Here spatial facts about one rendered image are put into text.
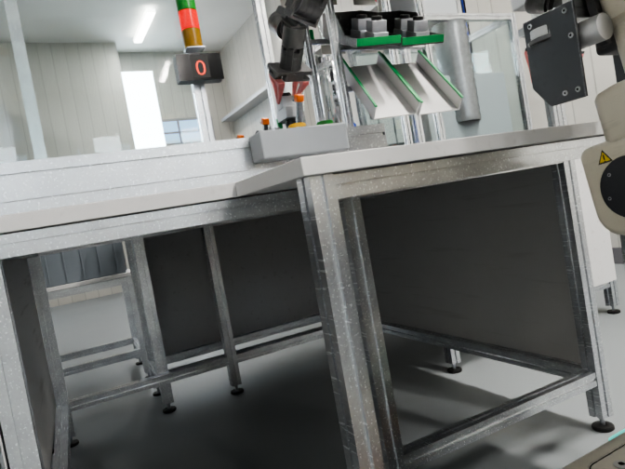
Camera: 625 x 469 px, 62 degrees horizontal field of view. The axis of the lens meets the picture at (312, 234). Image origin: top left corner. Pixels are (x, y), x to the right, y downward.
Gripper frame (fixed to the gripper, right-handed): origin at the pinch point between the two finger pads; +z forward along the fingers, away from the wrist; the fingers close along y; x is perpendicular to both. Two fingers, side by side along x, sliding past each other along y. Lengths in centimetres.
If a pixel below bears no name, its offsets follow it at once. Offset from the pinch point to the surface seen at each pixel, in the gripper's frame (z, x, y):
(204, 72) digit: -2.8, -13.9, 18.2
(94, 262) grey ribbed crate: 147, -117, 47
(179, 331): 157, -63, 14
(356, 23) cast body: -15.7, -12.7, -25.7
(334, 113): 39, -64, -56
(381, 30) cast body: -17.1, -3.1, -27.9
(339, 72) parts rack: -4.1, -6.9, -19.4
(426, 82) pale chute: -2.0, -1.4, -47.2
